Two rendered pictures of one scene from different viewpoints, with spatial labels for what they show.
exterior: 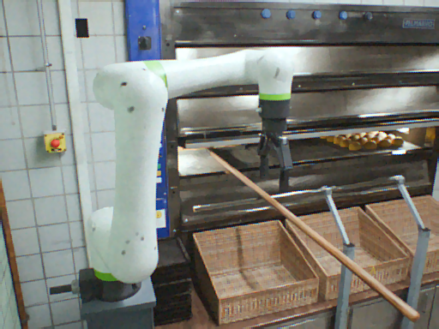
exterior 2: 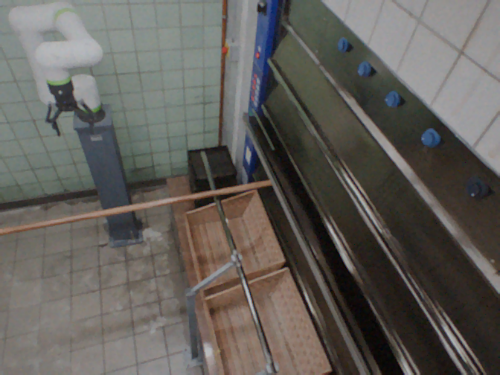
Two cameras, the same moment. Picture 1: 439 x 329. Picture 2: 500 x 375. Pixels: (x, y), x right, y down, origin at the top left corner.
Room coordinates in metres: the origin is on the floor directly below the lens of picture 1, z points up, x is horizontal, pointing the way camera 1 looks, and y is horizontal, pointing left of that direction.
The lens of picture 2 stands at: (1.88, -1.44, 2.58)
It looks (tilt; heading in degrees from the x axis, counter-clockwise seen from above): 48 degrees down; 85
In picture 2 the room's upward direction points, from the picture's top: 8 degrees clockwise
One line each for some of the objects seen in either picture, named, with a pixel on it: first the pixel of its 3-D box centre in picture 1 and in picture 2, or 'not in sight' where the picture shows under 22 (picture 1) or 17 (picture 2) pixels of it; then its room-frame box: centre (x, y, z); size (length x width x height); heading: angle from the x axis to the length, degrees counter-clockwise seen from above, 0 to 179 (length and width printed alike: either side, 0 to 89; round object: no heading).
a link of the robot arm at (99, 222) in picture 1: (113, 242); (83, 93); (1.02, 0.29, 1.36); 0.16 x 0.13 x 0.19; 32
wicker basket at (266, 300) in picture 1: (252, 266); (231, 242); (1.90, -0.20, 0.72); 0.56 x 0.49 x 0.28; 108
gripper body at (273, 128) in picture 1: (273, 132); (65, 101); (1.17, -0.18, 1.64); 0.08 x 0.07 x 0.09; 18
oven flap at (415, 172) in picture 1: (318, 187); (320, 293); (2.34, -0.66, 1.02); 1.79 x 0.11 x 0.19; 109
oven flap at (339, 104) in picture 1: (324, 104); (353, 229); (2.34, -0.66, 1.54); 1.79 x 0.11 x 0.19; 109
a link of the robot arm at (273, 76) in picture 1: (273, 73); (55, 61); (1.18, -0.17, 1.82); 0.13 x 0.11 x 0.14; 32
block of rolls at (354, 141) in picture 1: (353, 134); not in sight; (2.94, -1.07, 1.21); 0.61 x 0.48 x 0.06; 19
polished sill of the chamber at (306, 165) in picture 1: (318, 164); not in sight; (2.36, -0.65, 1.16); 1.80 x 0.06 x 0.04; 109
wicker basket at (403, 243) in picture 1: (421, 231); not in sight; (2.28, -1.34, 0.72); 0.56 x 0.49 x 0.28; 107
